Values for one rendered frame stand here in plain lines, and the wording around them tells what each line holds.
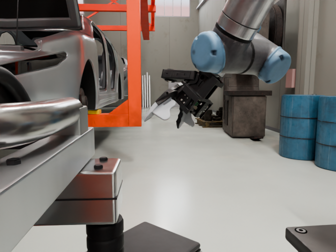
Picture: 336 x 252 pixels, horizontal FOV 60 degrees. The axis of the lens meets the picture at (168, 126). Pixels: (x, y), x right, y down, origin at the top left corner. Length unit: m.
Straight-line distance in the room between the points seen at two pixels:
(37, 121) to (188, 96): 0.58
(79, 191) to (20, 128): 0.11
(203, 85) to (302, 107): 3.70
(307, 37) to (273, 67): 5.23
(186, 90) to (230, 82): 5.64
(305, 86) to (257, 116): 1.00
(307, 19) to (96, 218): 5.77
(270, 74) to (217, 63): 0.14
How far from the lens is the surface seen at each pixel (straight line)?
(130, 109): 3.67
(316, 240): 0.46
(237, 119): 5.89
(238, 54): 0.57
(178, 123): 0.85
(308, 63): 5.84
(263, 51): 0.64
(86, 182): 0.27
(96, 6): 9.39
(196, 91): 0.75
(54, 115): 0.21
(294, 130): 4.44
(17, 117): 0.18
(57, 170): 0.20
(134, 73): 3.66
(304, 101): 4.39
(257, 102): 5.96
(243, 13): 0.54
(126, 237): 1.43
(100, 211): 0.27
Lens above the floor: 1.02
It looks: 8 degrees down
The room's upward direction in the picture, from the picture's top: straight up
